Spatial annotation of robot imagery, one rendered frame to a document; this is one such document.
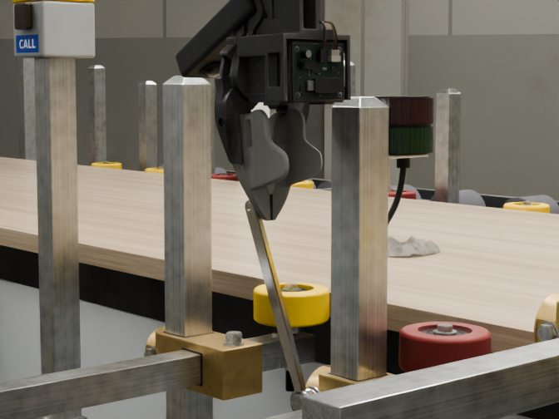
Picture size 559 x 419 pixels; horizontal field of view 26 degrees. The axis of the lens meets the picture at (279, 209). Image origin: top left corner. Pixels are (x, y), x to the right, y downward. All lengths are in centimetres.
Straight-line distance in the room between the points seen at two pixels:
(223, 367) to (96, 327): 64
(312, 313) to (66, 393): 28
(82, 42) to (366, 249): 53
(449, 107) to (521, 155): 249
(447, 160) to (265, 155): 145
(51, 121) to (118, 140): 383
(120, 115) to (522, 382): 458
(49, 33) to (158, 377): 44
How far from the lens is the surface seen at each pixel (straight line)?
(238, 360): 118
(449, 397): 68
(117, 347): 175
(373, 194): 103
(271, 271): 103
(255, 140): 98
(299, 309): 125
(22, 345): 200
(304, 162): 99
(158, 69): 518
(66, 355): 147
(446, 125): 241
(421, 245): 157
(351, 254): 103
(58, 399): 112
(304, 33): 95
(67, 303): 146
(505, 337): 114
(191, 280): 123
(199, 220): 122
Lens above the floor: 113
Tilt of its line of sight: 6 degrees down
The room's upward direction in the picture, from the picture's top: straight up
